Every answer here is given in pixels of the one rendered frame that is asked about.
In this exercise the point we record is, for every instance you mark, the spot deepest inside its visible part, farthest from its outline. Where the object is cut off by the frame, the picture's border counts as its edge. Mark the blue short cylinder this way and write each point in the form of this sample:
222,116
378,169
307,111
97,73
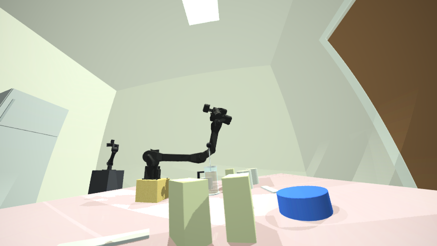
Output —
305,203

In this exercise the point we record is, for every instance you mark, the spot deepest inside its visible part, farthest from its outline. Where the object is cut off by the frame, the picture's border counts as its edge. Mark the pale green tall block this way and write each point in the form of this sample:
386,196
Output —
238,208
189,212
229,171

